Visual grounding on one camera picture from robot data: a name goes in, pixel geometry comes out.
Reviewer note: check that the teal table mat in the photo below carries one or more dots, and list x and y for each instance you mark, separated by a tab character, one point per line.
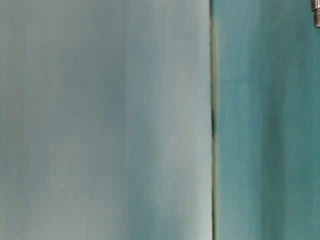
159	120

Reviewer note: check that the threaded steel shaft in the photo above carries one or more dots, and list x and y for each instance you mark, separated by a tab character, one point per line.
315	8

